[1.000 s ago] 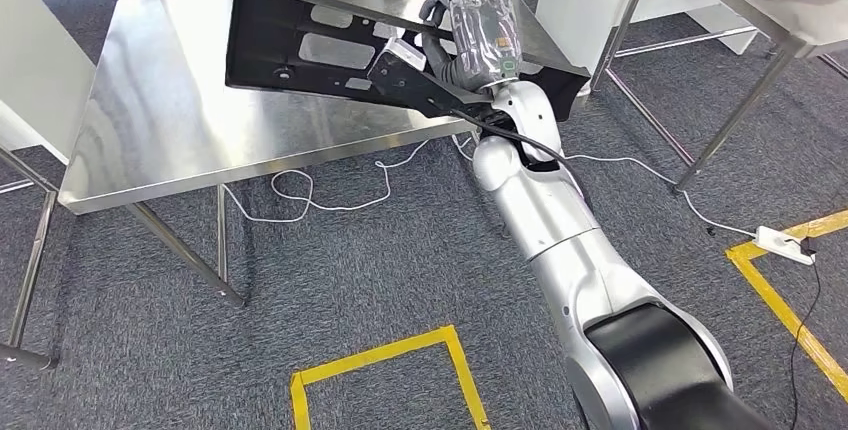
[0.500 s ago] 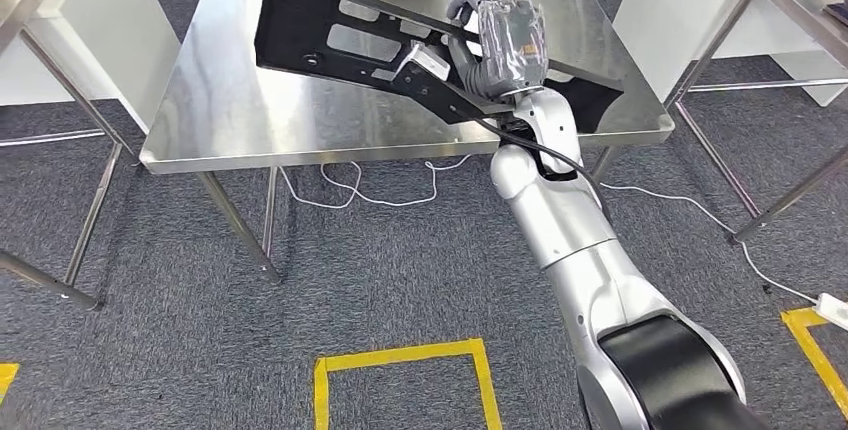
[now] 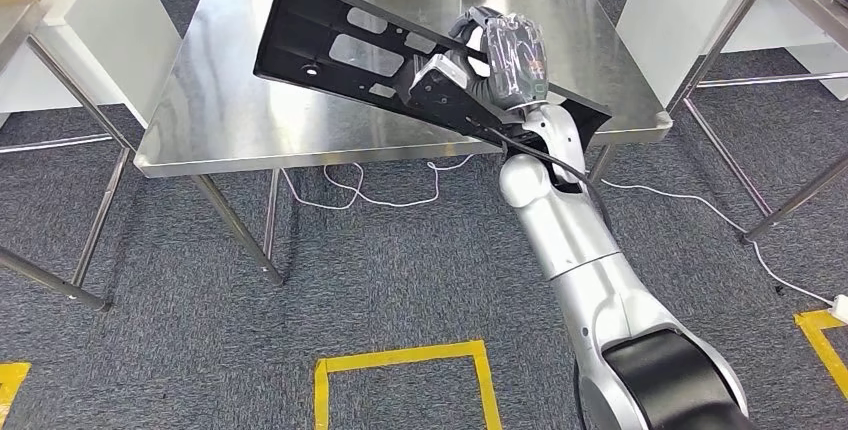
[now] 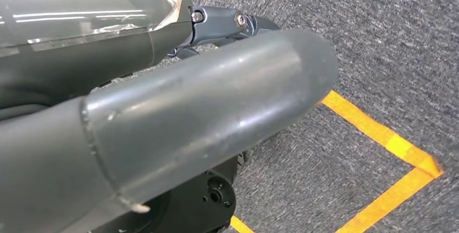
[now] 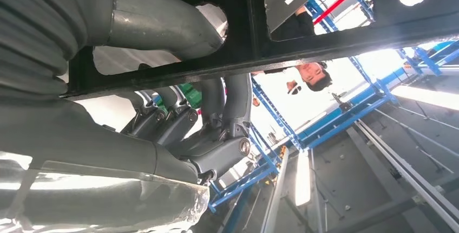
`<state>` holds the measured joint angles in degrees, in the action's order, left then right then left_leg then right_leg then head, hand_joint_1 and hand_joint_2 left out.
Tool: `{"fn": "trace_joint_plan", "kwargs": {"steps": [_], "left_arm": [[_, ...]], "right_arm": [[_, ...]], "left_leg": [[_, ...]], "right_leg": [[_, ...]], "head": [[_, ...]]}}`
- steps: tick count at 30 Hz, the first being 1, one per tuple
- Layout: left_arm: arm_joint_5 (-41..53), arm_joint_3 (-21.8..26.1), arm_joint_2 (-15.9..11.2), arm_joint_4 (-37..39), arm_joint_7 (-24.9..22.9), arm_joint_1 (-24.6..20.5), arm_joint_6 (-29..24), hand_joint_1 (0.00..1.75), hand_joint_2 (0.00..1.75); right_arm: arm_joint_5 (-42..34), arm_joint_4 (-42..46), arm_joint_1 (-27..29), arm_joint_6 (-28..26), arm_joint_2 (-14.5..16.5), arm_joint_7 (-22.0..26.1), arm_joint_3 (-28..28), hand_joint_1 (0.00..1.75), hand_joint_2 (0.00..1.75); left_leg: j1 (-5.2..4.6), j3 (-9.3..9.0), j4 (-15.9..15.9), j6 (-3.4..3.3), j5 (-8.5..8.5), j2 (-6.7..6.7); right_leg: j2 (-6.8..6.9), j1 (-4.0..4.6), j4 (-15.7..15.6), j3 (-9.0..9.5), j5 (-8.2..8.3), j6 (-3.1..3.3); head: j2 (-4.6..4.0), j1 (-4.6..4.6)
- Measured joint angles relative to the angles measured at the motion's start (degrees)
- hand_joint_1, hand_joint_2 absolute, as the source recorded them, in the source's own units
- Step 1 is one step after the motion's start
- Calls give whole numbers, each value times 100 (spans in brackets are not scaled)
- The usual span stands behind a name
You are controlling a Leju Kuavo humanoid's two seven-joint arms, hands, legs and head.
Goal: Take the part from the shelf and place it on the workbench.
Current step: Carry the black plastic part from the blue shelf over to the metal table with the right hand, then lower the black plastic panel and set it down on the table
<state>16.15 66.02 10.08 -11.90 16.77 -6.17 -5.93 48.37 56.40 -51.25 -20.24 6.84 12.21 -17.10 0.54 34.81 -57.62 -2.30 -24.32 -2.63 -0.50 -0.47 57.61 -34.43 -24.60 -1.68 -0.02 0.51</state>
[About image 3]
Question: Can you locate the white partition panel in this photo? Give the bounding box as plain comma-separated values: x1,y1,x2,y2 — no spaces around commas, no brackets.
0,0,183,129
616,0,848,107

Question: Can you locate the yellow floor tape square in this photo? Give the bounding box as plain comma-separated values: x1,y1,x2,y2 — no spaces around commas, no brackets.
314,340,503,430
794,309,848,402

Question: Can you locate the white floor cable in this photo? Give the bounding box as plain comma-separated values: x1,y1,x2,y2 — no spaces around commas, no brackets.
281,153,839,306

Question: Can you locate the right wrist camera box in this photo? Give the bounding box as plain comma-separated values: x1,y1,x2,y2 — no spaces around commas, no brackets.
396,53,525,137

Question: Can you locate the black plastic license plate frame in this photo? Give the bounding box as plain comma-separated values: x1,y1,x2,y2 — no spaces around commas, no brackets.
253,0,612,153

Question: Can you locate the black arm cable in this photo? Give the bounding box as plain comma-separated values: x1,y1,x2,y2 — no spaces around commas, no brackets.
471,120,616,231

